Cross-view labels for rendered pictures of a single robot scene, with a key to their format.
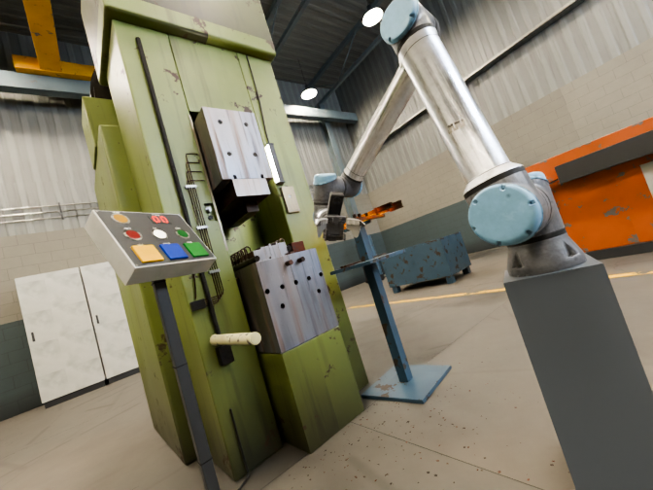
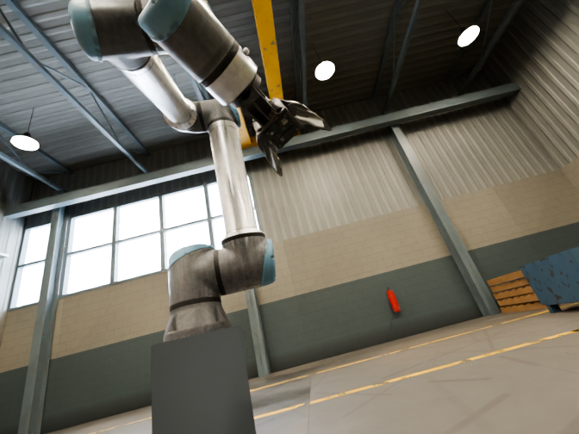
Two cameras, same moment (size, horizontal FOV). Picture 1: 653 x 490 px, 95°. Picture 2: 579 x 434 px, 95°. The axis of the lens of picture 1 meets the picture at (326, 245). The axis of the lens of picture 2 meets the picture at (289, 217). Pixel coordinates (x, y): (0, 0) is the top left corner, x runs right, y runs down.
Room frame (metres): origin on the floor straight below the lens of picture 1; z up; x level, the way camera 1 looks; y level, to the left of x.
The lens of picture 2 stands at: (1.35, 0.18, 0.53)
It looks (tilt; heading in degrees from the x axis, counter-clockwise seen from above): 24 degrees up; 217
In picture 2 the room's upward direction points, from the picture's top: 15 degrees counter-clockwise
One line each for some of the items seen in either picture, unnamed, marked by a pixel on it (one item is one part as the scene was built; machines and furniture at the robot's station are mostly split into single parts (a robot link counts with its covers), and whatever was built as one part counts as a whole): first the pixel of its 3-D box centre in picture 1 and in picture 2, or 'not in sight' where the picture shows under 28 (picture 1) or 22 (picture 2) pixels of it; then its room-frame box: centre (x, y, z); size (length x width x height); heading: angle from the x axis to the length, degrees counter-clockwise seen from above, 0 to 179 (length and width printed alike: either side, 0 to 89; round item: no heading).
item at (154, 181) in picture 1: (186, 243); not in sight; (1.64, 0.74, 1.15); 0.44 x 0.26 x 2.30; 41
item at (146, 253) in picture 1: (147, 254); not in sight; (0.98, 0.58, 1.01); 0.07 x 0.05 x 0.07; 156
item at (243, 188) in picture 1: (236, 200); not in sight; (1.72, 0.43, 1.32); 0.42 x 0.20 x 0.10; 41
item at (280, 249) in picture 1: (254, 260); not in sight; (1.72, 0.43, 0.96); 0.42 x 0.20 x 0.09; 41
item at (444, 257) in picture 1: (425, 263); not in sight; (5.38, -1.58, 0.36); 1.21 x 0.81 x 0.72; 44
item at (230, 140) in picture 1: (232, 161); not in sight; (1.74, 0.39, 1.57); 0.42 x 0.39 x 0.40; 41
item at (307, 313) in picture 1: (273, 301); not in sight; (1.76, 0.39, 0.69); 0.56 x 0.38 x 0.45; 41
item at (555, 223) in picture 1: (523, 207); (196, 275); (0.89, -0.59, 0.79); 0.17 x 0.15 x 0.18; 136
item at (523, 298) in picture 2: not in sight; (532, 287); (-5.87, 0.13, 0.35); 1.26 x 0.88 x 0.70; 38
